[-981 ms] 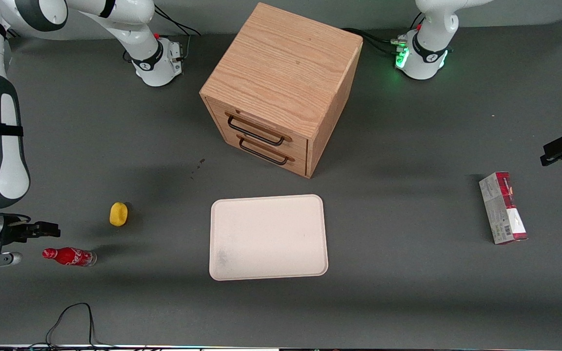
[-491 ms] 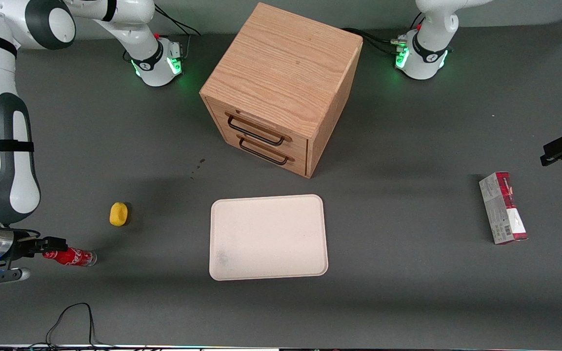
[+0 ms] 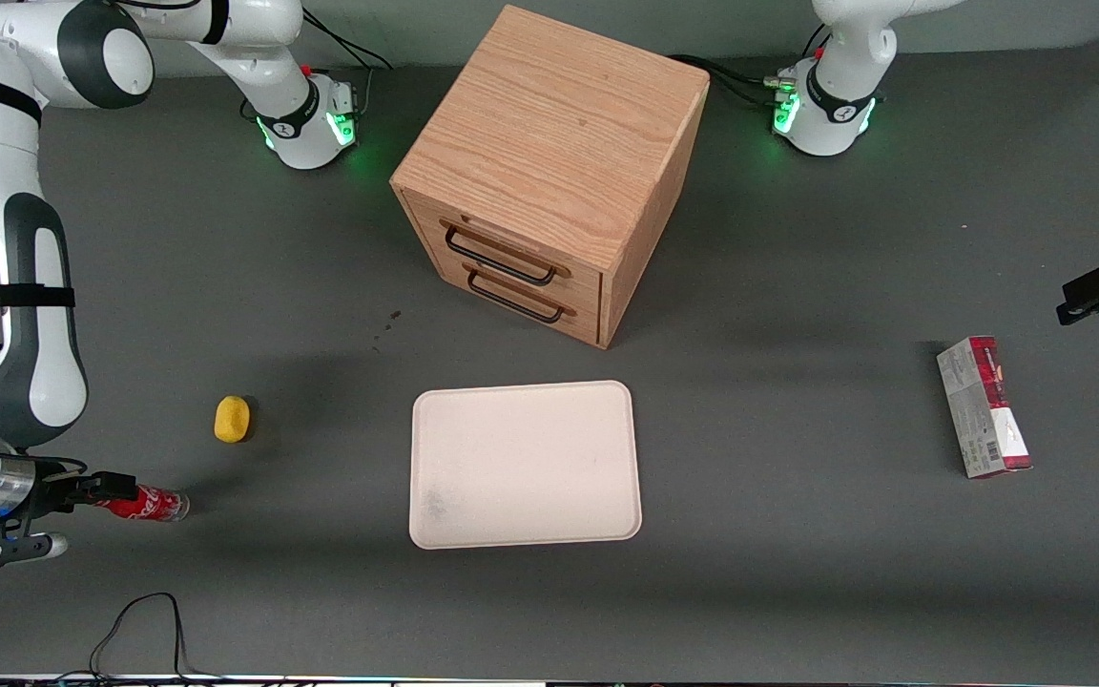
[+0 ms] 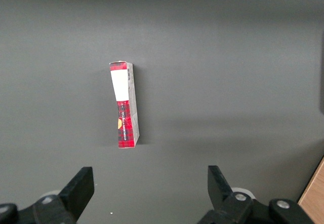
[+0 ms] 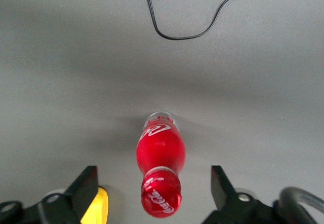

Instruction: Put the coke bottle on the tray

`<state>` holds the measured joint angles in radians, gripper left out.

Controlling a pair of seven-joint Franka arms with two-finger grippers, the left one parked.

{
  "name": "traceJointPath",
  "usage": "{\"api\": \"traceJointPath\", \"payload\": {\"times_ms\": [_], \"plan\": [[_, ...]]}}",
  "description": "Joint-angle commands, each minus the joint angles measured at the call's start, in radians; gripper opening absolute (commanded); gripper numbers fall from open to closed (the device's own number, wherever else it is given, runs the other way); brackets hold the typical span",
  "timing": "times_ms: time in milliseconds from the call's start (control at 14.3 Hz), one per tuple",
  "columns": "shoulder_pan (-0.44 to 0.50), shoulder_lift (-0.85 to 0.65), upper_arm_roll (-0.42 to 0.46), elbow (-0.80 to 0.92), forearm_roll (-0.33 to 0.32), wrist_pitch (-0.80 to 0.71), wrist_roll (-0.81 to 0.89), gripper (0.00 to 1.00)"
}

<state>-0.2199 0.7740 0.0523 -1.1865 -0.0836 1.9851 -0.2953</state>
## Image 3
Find white rectangular tray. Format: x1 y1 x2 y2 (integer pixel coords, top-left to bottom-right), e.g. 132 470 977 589
408 380 644 552

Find black drawer handle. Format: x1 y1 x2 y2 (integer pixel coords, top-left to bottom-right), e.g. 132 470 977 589
464 264 576 324
442 221 571 287

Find black cables at arm base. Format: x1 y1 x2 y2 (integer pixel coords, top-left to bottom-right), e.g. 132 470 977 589
669 53 800 111
300 8 394 127

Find thin black table cable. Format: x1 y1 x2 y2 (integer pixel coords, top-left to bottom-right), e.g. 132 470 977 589
89 592 205 681

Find wooden drawer cabinet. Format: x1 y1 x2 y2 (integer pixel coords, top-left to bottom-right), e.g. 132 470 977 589
389 5 711 350

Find yellow sponge toy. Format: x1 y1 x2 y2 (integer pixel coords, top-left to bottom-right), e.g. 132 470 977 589
214 395 254 446

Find black cables at right arm base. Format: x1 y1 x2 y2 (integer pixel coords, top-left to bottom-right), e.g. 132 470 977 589
300 8 394 127

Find wooden drawer front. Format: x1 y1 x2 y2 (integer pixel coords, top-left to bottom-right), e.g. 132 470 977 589
425 250 603 346
408 196 605 308

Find red coke bottle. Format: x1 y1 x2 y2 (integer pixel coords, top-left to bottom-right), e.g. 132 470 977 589
96 484 191 524

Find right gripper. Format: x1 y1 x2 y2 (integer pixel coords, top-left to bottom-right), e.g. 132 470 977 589
0 460 138 518

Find black cables at left arm base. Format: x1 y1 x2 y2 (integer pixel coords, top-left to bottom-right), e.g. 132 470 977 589
669 53 800 111

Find red and grey carton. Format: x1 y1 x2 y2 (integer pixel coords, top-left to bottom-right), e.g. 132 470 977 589
936 335 1034 480

